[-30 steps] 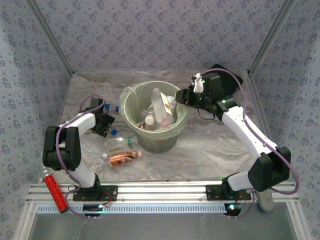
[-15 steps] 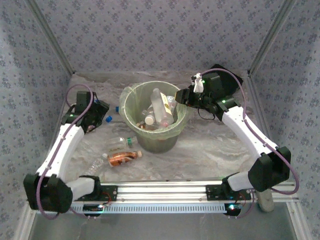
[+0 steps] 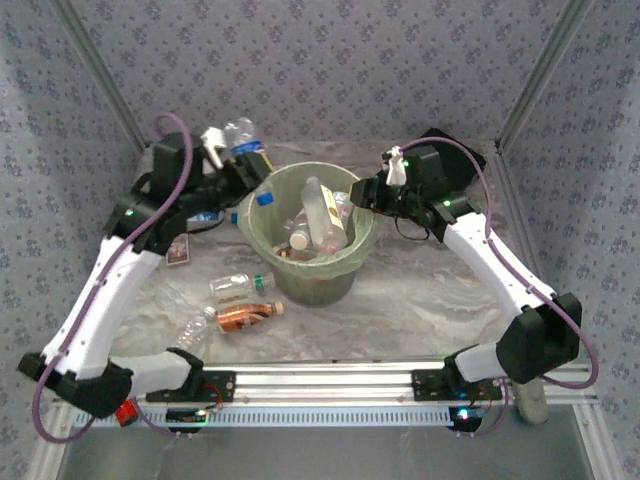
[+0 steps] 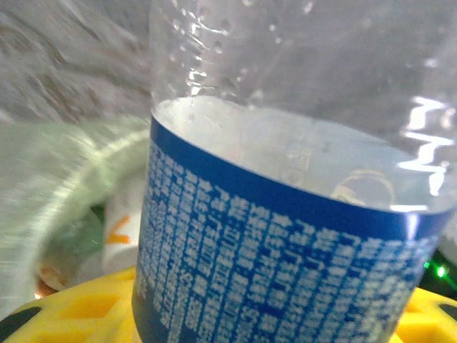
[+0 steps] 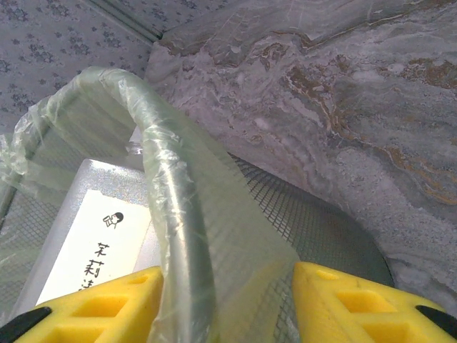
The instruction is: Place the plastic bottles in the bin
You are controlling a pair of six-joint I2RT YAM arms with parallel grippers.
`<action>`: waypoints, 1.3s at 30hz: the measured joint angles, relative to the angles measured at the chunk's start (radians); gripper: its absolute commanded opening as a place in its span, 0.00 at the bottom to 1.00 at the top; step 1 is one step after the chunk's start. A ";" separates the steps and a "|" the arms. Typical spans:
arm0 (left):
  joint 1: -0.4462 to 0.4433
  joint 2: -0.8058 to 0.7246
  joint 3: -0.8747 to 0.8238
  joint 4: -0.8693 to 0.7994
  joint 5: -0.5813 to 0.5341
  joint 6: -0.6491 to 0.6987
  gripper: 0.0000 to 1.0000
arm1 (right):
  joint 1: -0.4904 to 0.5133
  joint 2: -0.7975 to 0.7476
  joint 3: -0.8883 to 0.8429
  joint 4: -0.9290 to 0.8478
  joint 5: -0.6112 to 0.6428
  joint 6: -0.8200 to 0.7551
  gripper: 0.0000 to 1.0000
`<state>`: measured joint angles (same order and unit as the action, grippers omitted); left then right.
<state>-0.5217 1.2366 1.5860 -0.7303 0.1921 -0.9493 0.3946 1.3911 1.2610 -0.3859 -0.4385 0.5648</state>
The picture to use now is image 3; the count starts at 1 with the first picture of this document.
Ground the red cylinder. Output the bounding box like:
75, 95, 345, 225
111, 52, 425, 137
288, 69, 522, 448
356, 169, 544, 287
114, 398, 139, 428

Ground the translucent bin with green liner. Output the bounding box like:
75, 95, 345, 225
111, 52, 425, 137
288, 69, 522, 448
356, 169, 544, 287
237, 160, 386, 307

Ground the clear bottle cream label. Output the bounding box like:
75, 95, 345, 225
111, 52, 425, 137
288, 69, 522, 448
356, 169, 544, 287
301, 174, 351, 253

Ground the clear bottle with green band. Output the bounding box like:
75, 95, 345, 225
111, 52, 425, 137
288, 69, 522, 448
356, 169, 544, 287
209, 272, 277, 301

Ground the controller board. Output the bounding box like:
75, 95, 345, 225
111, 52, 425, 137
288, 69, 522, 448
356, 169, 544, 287
448, 405, 485, 434
166, 407, 210, 434

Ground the clear bottle large blue cap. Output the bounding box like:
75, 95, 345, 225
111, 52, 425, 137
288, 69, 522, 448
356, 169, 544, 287
248, 189, 276, 227

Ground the purple card box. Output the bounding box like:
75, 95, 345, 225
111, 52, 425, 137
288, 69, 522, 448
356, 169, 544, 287
165, 233, 192, 268

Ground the left controller board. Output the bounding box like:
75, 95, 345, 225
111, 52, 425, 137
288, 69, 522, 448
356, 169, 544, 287
166, 407, 210, 434

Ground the clear bottle blue wrap label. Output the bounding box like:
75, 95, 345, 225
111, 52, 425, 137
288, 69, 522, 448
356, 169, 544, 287
223, 117, 267, 158

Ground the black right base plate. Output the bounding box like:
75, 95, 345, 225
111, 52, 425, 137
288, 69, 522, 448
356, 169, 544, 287
410, 368, 504, 402

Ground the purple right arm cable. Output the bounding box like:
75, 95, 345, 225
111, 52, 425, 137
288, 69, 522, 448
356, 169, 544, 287
397, 137, 600, 440

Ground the grey stone block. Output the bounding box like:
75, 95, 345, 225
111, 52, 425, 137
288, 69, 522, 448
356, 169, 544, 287
514, 382, 550, 425

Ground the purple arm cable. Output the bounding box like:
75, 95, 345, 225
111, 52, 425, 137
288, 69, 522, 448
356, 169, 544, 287
397, 137, 600, 440
31, 112, 195, 445

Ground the right controller board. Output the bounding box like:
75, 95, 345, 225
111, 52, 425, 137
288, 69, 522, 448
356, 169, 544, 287
448, 405, 485, 434

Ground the copper brown plastic bottle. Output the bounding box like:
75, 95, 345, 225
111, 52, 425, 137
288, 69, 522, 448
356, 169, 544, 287
215, 300, 286, 335

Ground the aluminium corner post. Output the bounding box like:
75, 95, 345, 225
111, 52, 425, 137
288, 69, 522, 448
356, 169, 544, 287
49, 0, 151, 150
493, 0, 596, 151

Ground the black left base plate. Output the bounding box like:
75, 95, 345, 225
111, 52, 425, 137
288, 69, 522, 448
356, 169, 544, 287
144, 368, 237, 404

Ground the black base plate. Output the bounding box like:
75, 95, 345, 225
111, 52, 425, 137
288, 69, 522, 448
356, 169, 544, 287
410, 368, 504, 402
144, 368, 237, 404

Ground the black case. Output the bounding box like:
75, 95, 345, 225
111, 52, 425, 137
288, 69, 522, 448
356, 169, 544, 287
419, 127, 488, 194

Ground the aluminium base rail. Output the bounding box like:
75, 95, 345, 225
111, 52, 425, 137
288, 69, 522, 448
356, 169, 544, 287
49, 357, 600, 416

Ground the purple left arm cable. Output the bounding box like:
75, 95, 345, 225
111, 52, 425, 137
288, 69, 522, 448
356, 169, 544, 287
31, 112, 195, 445

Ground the blue label bottle blue cap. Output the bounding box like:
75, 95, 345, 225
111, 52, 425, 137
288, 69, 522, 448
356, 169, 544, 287
191, 209, 241, 225

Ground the clear plastic bottle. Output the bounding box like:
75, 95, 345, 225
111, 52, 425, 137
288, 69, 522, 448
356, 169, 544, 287
338, 191, 356, 226

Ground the black right camera cable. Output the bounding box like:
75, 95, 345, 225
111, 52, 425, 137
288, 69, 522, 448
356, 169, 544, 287
393, 213, 432, 242

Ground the white slotted cable duct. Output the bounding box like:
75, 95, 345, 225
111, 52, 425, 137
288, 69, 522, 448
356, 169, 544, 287
69, 407, 457, 429

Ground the marbled white table cover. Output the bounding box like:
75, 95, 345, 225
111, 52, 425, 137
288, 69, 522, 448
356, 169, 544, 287
107, 142, 531, 364

